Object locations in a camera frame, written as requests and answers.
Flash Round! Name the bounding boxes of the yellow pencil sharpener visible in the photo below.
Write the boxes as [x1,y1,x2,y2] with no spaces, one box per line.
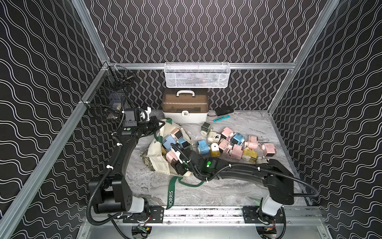
[210,143,220,157]

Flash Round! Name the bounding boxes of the blue rounded pencil sharpener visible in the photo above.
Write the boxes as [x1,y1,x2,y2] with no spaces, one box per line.
[197,140,210,155]

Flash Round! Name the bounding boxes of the cream tote bag green handles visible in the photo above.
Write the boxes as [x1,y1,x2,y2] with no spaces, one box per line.
[146,118,203,209]

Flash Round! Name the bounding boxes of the pink boxy pencil sharpener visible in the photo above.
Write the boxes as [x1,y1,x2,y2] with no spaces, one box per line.
[218,139,233,155]

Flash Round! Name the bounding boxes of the cream white pencil sharpener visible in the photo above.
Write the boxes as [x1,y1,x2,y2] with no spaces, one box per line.
[207,131,221,143]

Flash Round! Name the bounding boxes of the dusty pink small sharpener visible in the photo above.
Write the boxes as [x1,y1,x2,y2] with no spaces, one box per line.
[166,150,179,164]

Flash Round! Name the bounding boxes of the green pencil sharpener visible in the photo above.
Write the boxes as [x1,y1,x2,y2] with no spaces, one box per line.
[201,122,211,136]

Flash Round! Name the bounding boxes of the blue square pencil sharpener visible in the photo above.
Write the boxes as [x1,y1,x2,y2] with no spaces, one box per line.
[230,132,245,145]

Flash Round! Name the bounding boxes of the olive yellow square sharpener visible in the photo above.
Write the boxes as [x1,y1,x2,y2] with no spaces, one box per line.
[241,148,258,163]

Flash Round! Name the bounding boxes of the pink round pencil sharpener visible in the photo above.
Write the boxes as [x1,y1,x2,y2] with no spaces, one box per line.
[244,135,259,150]

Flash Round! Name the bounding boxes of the cream cartoon pencil sharpener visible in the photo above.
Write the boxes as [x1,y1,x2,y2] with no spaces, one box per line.
[256,157,269,164]

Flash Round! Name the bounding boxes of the pink square pencil sharpener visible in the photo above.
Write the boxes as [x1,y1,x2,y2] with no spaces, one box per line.
[261,143,277,157]

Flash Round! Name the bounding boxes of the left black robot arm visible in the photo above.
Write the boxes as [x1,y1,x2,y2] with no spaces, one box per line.
[86,116,166,226]

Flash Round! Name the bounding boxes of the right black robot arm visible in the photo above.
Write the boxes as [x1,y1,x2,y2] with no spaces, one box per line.
[171,144,319,217]

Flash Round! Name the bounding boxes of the light blue pencil sharpener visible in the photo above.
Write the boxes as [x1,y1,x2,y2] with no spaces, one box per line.
[162,134,177,152]

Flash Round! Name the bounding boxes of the brown lid white toolbox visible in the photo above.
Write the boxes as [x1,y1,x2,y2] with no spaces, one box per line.
[162,88,210,123]

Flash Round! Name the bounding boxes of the teal utility knife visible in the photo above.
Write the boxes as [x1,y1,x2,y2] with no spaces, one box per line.
[213,115,230,122]

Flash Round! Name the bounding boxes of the black battery pack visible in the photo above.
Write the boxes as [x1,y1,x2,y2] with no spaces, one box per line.
[214,106,234,116]

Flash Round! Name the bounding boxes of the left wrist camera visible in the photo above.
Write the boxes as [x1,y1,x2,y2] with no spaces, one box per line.
[123,107,152,127]

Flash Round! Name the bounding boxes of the black wire basket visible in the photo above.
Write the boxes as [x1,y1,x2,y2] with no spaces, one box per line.
[85,66,136,122]

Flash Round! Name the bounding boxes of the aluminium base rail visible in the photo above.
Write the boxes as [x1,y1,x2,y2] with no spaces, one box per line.
[119,205,329,227]

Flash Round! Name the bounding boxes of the white wire mesh basket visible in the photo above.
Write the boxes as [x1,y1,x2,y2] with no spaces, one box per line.
[164,62,231,88]

